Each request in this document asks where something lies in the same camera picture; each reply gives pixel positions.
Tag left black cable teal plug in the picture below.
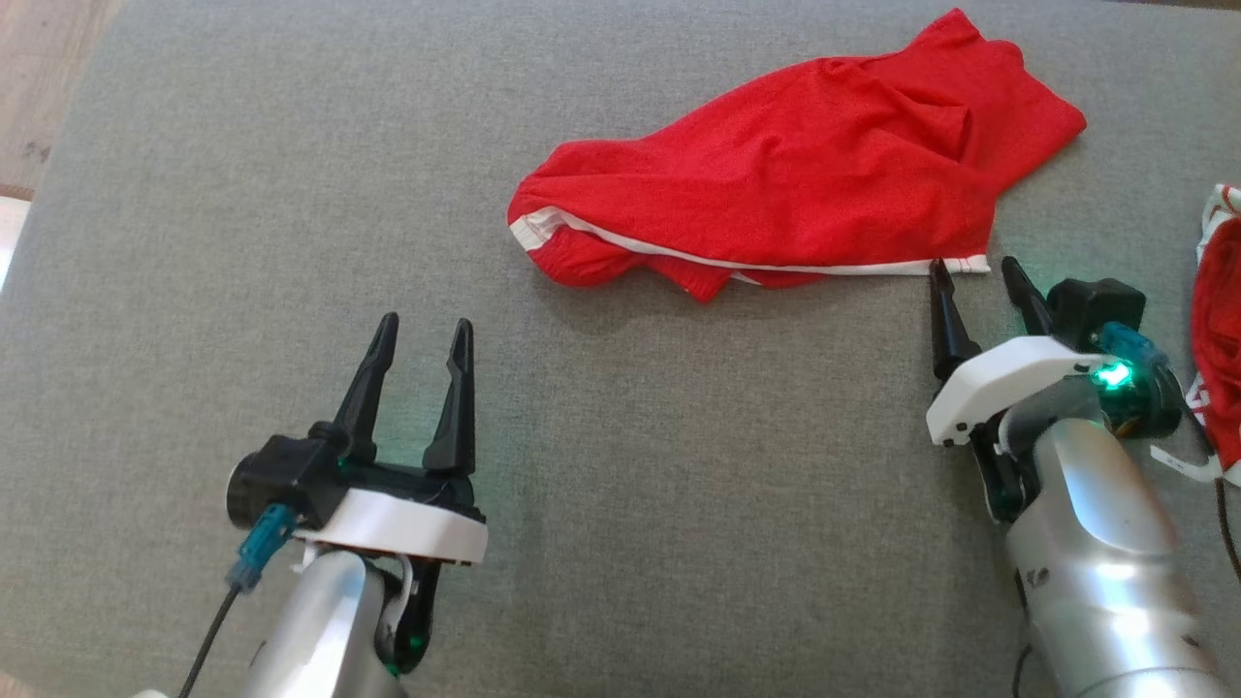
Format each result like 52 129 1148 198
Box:
179 502 298 698

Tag large grey sofa seat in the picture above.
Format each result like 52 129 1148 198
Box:
0 0 1241 698

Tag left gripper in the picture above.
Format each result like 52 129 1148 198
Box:
289 311 490 677

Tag right black cable teal plug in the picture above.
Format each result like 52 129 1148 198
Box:
1098 323 1241 587

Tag red white-striped shorts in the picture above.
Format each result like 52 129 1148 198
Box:
507 8 1088 303

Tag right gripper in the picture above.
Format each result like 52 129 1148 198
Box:
924 257 1118 526

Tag black cable teal plug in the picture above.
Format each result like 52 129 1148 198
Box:
1098 323 1241 587
179 502 298 698

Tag red white basketball jersey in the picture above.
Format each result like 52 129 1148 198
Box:
1152 182 1241 486

